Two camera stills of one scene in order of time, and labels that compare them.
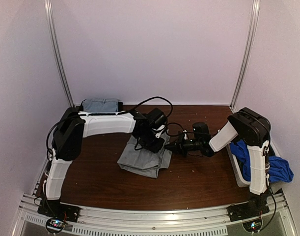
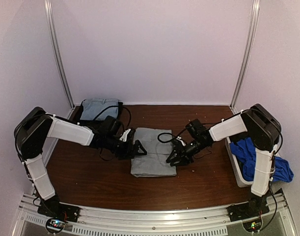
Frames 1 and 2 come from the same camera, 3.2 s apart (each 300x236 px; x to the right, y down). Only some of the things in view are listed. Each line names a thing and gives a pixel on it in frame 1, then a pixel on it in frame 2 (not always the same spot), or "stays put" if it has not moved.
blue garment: x=280 y=170 stays put
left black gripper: x=155 y=149 -> x=127 y=152
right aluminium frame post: x=249 y=46 stays put
